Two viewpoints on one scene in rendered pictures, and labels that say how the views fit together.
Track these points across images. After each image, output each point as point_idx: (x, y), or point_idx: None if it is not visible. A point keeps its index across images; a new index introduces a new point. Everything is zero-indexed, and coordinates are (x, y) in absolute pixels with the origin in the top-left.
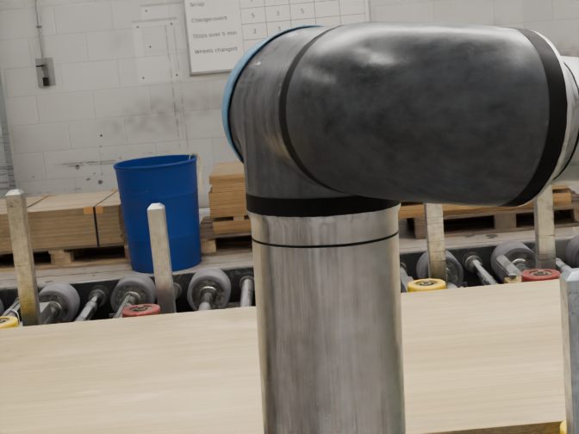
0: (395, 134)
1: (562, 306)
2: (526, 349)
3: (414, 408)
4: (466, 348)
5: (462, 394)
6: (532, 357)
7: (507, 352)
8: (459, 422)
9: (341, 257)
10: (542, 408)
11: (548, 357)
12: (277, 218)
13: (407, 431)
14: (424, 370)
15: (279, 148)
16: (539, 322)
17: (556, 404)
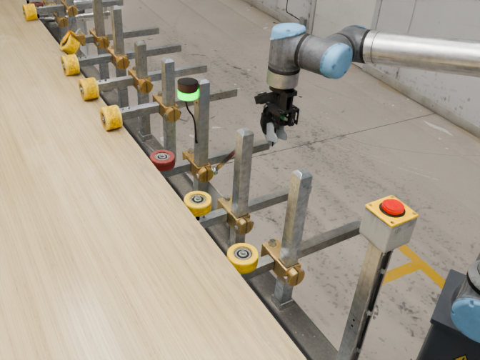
0: None
1: (301, 191)
2: (100, 309)
3: (240, 340)
4: (98, 347)
5: (206, 321)
6: (121, 301)
7: (109, 318)
8: (253, 309)
9: None
10: (218, 278)
11: (120, 293)
12: None
13: (279, 330)
14: (159, 359)
15: None
16: (23, 316)
17: (209, 273)
